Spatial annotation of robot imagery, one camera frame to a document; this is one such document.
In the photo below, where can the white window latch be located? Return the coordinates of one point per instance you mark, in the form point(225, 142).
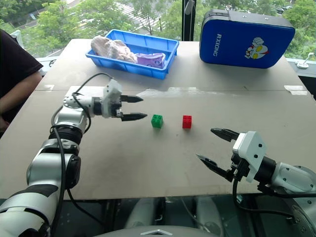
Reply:
point(304, 63)

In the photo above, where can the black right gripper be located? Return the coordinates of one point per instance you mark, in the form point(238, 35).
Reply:
point(239, 168)

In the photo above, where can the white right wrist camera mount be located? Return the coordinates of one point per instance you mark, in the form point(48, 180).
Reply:
point(250, 150)

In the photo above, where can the person in black shirt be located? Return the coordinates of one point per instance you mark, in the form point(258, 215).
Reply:
point(14, 66)

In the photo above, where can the silver robot leg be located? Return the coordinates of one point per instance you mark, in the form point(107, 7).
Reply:
point(209, 214)
point(144, 212)

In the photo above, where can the person's bare forearm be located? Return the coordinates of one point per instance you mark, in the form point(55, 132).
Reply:
point(19, 90)

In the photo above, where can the green toy brick cube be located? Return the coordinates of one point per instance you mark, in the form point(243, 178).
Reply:
point(157, 121)

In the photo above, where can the blue plastic tray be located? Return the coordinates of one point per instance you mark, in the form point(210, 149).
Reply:
point(153, 66)

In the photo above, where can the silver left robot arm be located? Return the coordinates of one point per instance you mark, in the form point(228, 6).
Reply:
point(47, 163)

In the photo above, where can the red toy brick cube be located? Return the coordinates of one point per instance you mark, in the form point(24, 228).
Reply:
point(187, 122)

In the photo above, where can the silver robot torso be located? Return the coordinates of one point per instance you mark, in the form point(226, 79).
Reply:
point(158, 232)

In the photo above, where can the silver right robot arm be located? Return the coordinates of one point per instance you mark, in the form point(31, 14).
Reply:
point(293, 176)

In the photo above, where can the pink crumpled cloth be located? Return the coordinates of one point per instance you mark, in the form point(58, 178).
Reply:
point(112, 48)

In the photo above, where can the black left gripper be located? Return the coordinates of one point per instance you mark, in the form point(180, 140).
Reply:
point(118, 108)

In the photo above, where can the black window frame post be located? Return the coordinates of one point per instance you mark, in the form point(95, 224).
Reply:
point(188, 24)

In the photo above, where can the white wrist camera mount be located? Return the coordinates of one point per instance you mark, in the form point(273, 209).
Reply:
point(110, 98)
point(250, 150)

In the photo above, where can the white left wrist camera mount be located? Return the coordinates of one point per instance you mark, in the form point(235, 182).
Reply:
point(110, 98)

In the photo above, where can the purple soft packet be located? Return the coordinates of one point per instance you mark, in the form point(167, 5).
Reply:
point(151, 60)

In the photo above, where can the blue hard case with cartoon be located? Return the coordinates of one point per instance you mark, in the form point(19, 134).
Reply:
point(237, 42)

